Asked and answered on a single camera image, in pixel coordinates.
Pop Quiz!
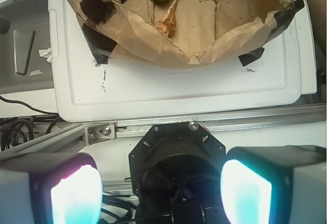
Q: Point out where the grey tray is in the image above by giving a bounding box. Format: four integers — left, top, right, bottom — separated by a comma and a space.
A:
1, 0, 54, 94

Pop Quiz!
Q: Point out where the metal corner bracket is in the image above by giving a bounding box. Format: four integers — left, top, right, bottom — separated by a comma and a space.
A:
84, 123, 116, 146

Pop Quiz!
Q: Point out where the aluminium frame rail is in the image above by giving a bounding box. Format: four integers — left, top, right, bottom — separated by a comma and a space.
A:
1, 103, 326, 152

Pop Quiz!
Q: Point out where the brown paper bag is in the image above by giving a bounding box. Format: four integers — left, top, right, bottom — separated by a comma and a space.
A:
67, 0, 295, 69

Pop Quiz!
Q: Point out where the orange spiral seashell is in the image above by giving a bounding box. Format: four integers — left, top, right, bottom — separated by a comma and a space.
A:
154, 0, 178, 37

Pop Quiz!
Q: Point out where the black allen key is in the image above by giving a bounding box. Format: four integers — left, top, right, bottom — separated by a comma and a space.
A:
13, 29, 36, 76

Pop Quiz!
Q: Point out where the black cable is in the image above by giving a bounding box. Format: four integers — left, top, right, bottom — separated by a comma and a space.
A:
0, 95, 64, 151

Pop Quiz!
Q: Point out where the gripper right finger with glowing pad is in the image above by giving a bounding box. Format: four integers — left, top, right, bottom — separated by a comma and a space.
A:
220, 145, 326, 223

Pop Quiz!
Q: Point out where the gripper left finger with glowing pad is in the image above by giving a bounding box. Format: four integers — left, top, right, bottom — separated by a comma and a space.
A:
1, 152, 103, 223

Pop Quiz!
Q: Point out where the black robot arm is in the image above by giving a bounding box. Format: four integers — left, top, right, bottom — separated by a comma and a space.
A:
1, 123, 326, 223

